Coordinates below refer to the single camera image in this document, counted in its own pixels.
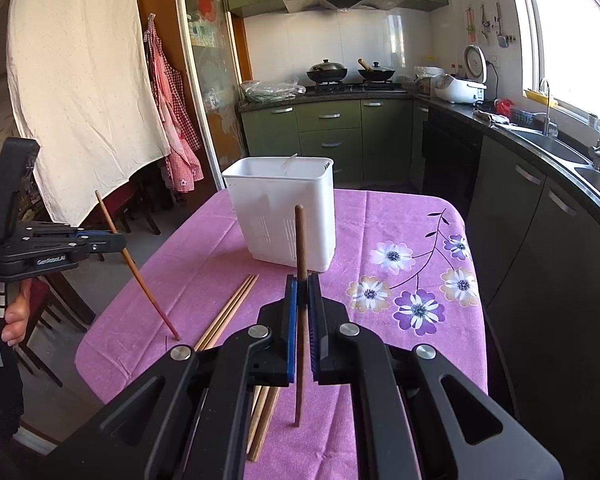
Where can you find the plastic-covered container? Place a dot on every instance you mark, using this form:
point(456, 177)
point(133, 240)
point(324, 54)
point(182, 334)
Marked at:
point(427, 80)

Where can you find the wooden chopstick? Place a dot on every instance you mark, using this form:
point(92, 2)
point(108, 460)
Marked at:
point(300, 240)
point(234, 310)
point(227, 307)
point(145, 280)
point(256, 420)
point(266, 425)

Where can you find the short steel faucet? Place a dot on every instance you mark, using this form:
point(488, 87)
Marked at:
point(547, 115)

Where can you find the printed sliding glass door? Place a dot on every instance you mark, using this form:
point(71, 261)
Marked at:
point(205, 60)

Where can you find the kitchen window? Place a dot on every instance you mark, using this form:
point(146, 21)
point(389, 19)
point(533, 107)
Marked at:
point(570, 35)

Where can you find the red plastic bag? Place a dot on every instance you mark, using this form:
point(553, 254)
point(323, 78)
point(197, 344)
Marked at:
point(504, 107)

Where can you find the wall-hung ladle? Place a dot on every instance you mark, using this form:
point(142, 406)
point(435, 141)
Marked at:
point(485, 25)

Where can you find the white plastic utensil holder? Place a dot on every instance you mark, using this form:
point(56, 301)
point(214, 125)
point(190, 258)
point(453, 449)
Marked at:
point(280, 210)

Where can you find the white hanging sheet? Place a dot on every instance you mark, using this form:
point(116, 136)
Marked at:
point(80, 85)

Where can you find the black built-in appliance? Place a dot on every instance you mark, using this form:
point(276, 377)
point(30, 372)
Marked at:
point(450, 170)

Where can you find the white rice cooker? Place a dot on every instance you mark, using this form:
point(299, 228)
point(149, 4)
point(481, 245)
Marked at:
point(457, 89)

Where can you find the plastic bag of greens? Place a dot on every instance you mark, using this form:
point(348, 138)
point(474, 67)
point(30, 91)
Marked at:
point(270, 91)

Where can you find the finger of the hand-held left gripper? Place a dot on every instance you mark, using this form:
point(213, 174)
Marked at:
point(94, 234)
point(107, 246)

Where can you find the black gas stove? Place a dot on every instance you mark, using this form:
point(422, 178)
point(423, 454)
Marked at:
point(355, 87)

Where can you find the blue plastic basket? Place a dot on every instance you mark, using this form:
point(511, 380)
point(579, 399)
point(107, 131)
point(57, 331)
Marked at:
point(522, 117)

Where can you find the person's left hand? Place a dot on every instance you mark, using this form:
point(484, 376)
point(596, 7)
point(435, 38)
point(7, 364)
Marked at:
point(17, 315)

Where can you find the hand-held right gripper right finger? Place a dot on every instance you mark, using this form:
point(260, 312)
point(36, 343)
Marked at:
point(314, 332)

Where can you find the dark wooden chair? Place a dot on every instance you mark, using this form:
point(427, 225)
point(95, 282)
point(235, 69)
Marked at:
point(55, 310)
point(140, 200)

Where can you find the red checkered apron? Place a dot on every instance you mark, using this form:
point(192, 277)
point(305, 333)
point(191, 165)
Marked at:
point(172, 110)

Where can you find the wall-hung spatula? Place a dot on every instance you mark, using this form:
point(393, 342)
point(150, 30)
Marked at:
point(501, 35)

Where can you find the long green base cabinet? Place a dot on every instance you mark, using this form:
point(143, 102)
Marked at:
point(530, 260)

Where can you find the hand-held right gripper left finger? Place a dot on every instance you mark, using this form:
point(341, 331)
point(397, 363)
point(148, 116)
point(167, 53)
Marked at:
point(292, 332)

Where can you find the person's left forearm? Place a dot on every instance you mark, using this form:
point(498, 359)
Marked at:
point(0, 395)

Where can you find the green base cabinet with drawers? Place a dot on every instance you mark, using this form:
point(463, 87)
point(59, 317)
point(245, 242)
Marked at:
point(325, 140)

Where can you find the white wall socket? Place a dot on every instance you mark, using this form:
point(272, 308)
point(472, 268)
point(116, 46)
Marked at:
point(493, 61)

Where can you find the pink floral tablecloth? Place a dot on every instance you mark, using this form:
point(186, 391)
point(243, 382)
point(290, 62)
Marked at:
point(370, 220)

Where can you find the wall-hung red green tool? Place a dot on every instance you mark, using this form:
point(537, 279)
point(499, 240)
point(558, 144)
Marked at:
point(471, 25)

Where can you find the dark stone countertop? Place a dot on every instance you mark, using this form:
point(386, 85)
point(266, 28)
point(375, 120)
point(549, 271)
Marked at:
point(455, 107)

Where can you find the black wok with lid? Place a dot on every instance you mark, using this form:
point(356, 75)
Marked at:
point(326, 72)

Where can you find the green yellow tray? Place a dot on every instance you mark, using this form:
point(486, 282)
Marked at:
point(540, 97)

